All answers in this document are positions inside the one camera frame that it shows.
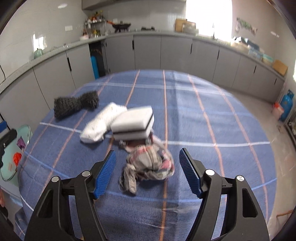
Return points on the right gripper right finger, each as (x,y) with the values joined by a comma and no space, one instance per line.
(243,219)

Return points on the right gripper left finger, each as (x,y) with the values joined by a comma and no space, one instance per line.
(51,219)

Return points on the purple snack wrapper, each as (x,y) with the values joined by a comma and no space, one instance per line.
(20,143)

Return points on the red plastic bag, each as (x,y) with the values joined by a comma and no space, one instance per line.
(16,158)

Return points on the dark grey knitted cloth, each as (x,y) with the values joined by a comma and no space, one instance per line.
(66,106)

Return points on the white ribbed cloth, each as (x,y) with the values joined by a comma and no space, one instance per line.
(98,126)

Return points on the plaid checkered rag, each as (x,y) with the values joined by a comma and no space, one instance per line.
(147,159)

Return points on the white black sponge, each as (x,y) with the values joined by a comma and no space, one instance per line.
(134,124)

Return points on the grey lower cabinets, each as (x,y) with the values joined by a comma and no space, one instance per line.
(221,64)

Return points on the green kettle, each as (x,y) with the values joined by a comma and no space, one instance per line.
(38,53)

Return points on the blue plaid tablecloth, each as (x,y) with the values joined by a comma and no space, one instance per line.
(190,113)

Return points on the red white waste bucket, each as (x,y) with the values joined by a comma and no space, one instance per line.
(277,111)

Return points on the blue gas cylinder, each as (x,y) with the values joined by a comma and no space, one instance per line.
(286,103)

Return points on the metal spice rack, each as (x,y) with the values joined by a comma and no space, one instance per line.
(95,25)

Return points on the black wok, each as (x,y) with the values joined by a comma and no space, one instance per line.
(119,27)

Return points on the brown board on counter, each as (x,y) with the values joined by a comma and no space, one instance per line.
(279,67)

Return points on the wooden cutting board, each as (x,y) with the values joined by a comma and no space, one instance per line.
(179,25)

